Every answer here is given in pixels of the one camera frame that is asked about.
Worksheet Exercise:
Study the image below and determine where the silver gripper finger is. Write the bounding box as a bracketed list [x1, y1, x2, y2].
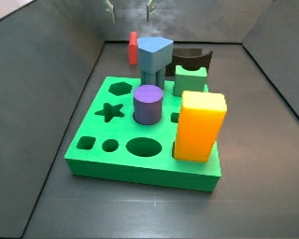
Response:
[145, 0, 156, 21]
[102, 0, 116, 23]

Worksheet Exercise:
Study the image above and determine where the red square-circle object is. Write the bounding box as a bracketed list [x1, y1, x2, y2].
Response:
[128, 32, 138, 65]

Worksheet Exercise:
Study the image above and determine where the black curved fixture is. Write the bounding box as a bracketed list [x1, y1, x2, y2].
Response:
[165, 49, 213, 77]

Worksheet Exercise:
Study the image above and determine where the green arch block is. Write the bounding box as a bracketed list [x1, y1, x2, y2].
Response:
[173, 65, 208, 97]

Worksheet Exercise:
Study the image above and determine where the purple cylinder block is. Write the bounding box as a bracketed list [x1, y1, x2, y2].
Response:
[133, 85, 162, 125]

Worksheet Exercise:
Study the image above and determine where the yellow rectangular block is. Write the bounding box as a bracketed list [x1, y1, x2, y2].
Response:
[173, 91, 227, 162]

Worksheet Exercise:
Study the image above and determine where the green foam shape-sorter base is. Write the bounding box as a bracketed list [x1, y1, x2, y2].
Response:
[65, 77, 221, 191]

